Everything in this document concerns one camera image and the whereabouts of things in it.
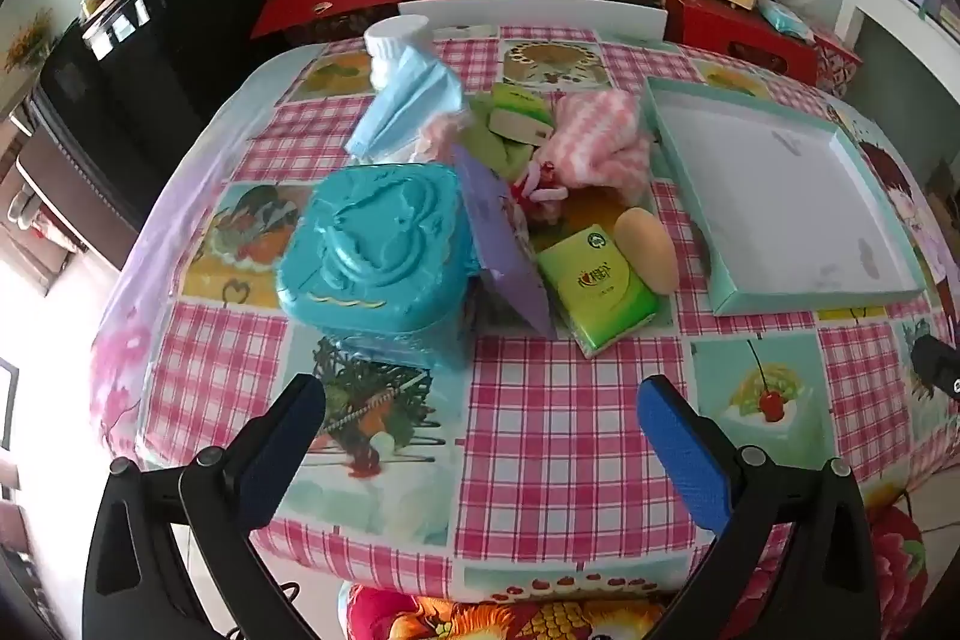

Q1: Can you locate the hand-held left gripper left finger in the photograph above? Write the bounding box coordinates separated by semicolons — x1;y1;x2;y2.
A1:
84;374;327;640

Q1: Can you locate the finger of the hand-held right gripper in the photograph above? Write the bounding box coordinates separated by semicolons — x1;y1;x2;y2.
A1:
911;334;960;399

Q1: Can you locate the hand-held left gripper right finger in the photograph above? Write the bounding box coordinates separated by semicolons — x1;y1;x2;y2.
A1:
637;374;880;640

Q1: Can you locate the teal-rimmed white tray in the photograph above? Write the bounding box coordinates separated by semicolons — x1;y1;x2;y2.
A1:
643;76;927;317

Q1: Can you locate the purple wet wipes pack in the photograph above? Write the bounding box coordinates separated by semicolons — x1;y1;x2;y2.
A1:
450;145;560;341

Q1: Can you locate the pink white striped fluffy towel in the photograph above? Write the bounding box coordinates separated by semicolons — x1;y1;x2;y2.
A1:
544;89;653;191

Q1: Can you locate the blue face mask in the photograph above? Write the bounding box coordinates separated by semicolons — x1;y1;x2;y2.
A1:
345;44;470;161

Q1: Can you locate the pink checked printed tablecloth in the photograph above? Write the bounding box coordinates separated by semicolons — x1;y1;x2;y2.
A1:
90;25;960;603

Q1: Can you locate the large green tissue pack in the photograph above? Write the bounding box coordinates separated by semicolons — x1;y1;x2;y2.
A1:
536;224;661;360

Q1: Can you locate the teal plastic heart-embossed box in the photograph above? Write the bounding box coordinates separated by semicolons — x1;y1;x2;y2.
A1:
274;161;481;375

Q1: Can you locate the pale blue wipes pack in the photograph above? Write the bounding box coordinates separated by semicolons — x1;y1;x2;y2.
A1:
759;0;815;41

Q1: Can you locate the red cardboard carry box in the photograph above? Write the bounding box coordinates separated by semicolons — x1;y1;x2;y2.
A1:
664;0;818;86

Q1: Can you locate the small green tissue pack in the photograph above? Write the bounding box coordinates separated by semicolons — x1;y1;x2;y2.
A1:
487;83;556;146

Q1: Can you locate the black cabinet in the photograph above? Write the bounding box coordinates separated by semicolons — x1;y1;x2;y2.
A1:
15;0;278;266

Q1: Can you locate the white plastic bottle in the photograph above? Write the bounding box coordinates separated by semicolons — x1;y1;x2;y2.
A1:
364;16;436;90

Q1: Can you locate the white chair back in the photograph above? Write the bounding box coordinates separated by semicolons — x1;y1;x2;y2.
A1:
397;0;668;41

